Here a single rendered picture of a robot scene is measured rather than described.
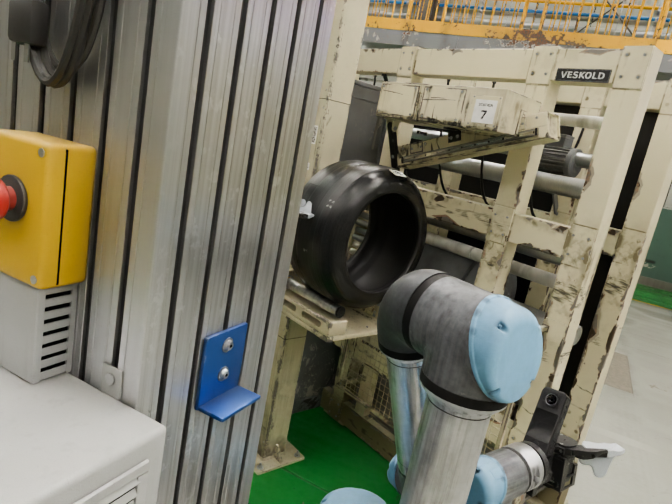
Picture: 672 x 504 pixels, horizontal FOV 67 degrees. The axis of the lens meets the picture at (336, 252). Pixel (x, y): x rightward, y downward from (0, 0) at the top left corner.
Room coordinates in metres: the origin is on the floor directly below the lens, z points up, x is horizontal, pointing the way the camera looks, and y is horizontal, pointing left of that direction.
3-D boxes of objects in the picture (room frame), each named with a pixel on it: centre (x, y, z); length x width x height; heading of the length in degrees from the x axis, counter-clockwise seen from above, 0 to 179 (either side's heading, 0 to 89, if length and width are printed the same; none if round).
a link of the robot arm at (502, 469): (0.72, -0.31, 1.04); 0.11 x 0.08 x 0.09; 129
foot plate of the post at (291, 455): (2.19, 0.15, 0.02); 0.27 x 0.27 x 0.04; 43
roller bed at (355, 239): (2.44, -0.17, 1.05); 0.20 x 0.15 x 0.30; 43
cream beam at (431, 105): (2.12, -0.35, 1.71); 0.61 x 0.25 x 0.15; 43
